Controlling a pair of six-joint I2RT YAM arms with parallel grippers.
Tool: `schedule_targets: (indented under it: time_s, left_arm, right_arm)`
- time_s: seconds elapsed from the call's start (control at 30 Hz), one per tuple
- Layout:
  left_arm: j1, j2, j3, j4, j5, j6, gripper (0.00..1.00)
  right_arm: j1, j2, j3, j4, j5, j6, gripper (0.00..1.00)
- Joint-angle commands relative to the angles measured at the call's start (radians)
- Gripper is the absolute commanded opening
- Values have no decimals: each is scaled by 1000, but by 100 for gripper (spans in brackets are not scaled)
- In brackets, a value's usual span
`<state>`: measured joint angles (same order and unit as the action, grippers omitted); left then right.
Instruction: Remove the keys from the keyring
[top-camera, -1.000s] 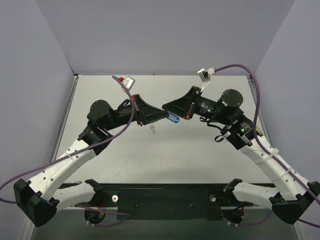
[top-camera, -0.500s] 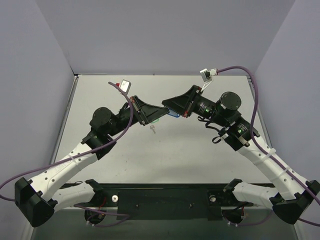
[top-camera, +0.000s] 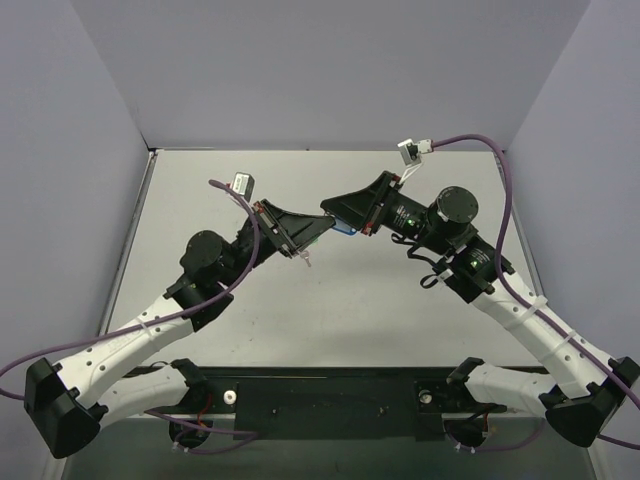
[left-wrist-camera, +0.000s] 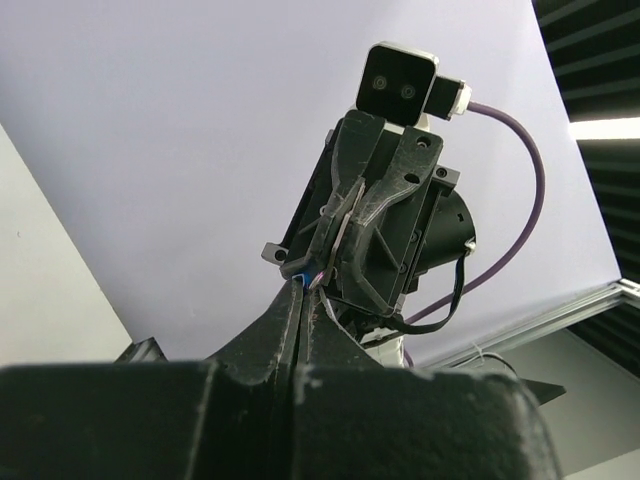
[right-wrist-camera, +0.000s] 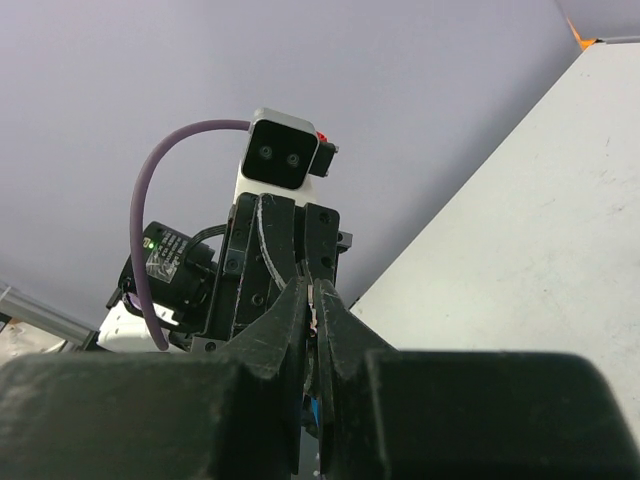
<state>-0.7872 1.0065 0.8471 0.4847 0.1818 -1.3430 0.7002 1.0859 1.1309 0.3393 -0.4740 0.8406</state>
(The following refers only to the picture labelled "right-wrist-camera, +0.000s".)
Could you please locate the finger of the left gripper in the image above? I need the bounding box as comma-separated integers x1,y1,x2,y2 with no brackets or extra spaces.
257,193,298,290
303,203,340,284

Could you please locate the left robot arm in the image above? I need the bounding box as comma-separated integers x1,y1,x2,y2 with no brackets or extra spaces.
142,193,352,353

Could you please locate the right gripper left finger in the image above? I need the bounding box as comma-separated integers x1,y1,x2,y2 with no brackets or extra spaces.
1,279,307,479

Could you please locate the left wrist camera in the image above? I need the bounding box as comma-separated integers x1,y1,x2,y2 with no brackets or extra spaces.
234,108,339,206

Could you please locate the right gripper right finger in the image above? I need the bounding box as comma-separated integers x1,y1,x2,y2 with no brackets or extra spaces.
313,280,639,479

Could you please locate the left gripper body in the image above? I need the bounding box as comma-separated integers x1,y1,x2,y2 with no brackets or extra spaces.
189,192,354,354

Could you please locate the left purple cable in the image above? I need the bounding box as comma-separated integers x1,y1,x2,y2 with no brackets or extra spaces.
128,118,251,351

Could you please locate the blue key tag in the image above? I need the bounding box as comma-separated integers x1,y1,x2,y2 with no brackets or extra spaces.
301,393,319,438

